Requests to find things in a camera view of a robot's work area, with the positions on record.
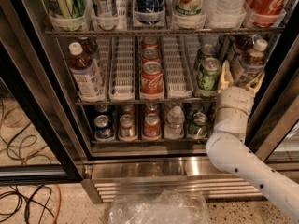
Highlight glass fridge door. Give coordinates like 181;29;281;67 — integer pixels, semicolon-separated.
247;10;299;178
0;0;85;185

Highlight middle red cola can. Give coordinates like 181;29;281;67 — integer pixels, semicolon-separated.
141;48;161;63

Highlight clear water bottle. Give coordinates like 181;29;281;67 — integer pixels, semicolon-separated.
164;105;185;140

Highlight red can bottom shelf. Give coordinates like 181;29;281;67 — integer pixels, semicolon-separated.
143;113;161;139

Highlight tea bottle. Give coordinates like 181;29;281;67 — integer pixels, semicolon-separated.
78;37;104;77
69;42;103;98
232;38;268;87
227;35;255;68

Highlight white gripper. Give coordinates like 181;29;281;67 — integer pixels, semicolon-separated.
216;61;265;115

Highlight cola bottle top shelf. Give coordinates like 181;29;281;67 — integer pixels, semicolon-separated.
245;0;288;27

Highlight black cables on floor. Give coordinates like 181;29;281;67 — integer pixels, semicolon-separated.
0;184;56;224

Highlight clear plastic bag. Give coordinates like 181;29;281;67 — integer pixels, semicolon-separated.
108;189;211;224

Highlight rear red cola can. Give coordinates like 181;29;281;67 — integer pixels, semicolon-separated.
141;36;160;49

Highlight green can bottom shelf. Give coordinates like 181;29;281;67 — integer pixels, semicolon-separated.
188;112;207;139

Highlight blue can bottom shelf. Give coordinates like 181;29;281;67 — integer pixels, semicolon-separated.
94;115;114;139

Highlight rear green soda can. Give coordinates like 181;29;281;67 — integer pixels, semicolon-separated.
193;44;217;74

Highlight right glass fridge door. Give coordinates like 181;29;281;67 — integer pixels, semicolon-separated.
247;10;299;178

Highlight front red cola can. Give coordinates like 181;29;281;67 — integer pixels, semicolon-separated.
141;62;163;94

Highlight blue bottle top shelf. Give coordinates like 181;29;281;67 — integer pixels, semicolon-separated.
135;0;164;24

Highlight steel fridge base grille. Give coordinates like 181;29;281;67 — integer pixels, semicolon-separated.
81;156;263;203

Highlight silver bottle top shelf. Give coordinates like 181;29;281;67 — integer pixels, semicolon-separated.
93;0;118;18

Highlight left glass fridge door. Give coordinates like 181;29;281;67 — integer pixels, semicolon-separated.
0;0;85;185

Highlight bronze can bottom shelf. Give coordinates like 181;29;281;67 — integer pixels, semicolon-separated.
120;114;136;139

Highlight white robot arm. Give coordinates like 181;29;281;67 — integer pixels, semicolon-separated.
206;62;299;224

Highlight orange cable on floor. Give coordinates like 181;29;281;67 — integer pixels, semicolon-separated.
51;184;63;224

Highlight green soda can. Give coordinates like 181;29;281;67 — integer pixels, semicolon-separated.
197;57;221;91
193;44;217;74

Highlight red cola can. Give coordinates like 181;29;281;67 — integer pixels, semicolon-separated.
141;36;160;49
141;48;161;63
141;62;163;94

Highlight front green soda can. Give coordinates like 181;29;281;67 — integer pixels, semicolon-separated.
197;57;221;91

